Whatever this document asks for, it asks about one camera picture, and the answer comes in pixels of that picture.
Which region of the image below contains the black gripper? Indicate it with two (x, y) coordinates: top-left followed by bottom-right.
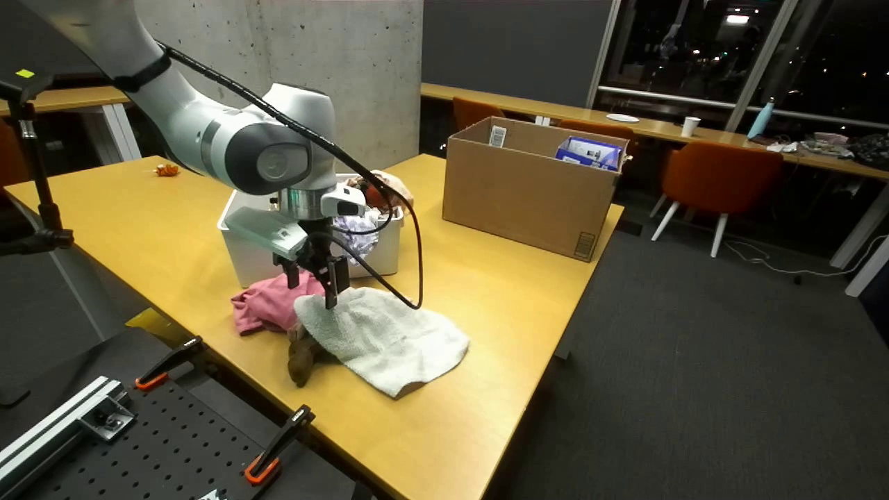
(271, 214), (355, 311)

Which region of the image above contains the white terry towel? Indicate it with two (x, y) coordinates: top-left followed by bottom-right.
(291, 284), (473, 402)

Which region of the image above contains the white plastic basket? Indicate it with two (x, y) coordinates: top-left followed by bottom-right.
(214, 170), (407, 292)

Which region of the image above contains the pink cloth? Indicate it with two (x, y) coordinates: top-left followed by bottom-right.
(227, 270), (327, 339)

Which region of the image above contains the lavender patterned cloth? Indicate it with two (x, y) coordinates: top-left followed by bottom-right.
(330, 214), (384, 263)

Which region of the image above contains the orange black spring clamp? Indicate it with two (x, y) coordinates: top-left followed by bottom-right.
(238, 402), (320, 489)
(130, 332), (209, 395)

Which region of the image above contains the black perforated board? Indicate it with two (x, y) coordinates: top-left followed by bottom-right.
(0, 328), (375, 500)

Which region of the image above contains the cardboard box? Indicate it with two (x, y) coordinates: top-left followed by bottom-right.
(439, 113), (630, 263)

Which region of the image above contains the orange chair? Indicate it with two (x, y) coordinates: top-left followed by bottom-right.
(646, 138), (787, 260)
(450, 95), (509, 134)

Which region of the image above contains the blue carton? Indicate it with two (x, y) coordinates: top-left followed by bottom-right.
(553, 134), (627, 177)

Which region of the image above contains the long wooden desk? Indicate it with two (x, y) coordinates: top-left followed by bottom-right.
(417, 81), (889, 182)

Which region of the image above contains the blue bottle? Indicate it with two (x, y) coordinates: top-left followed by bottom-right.
(744, 95), (781, 145)

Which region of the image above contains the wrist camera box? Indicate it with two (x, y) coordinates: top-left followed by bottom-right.
(223, 202), (310, 263)

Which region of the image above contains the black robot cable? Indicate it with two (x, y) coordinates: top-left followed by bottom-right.
(163, 42), (427, 314)

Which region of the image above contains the black camera tripod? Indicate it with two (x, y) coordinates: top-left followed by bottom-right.
(0, 63), (78, 259)

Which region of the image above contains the aluminium rail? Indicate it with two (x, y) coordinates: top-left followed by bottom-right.
(0, 371), (139, 500)

